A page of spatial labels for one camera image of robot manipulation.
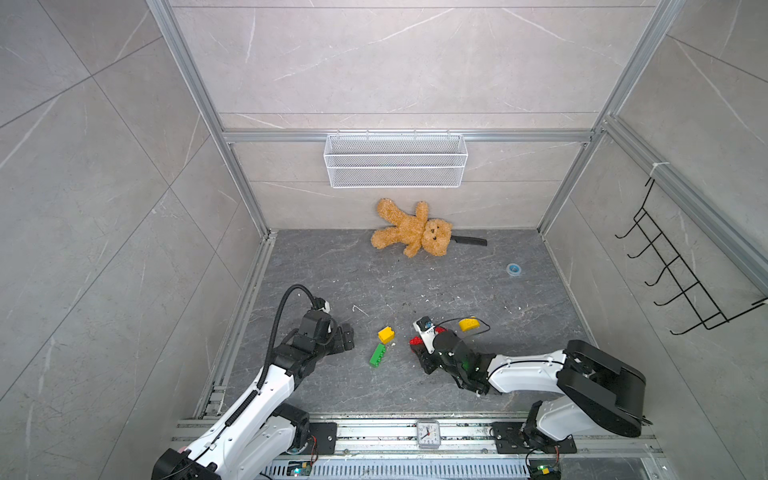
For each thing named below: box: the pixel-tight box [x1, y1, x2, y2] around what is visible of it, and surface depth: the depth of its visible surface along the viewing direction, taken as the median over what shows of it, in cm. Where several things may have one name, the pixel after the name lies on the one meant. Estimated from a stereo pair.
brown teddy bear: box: [370, 198, 453, 258], surface depth 113 cm
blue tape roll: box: [506, 263, 522, 277], surface depth 109 cm
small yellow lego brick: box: [377, 326, 395, 344], surface depth 91 cm
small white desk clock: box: [417, 420, 441, 449], surface depth 74 cm
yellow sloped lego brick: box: [458, 316, 481, 332], surface depth 95 cm
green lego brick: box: [369, 343, 387, 368], surface depth 87 cm
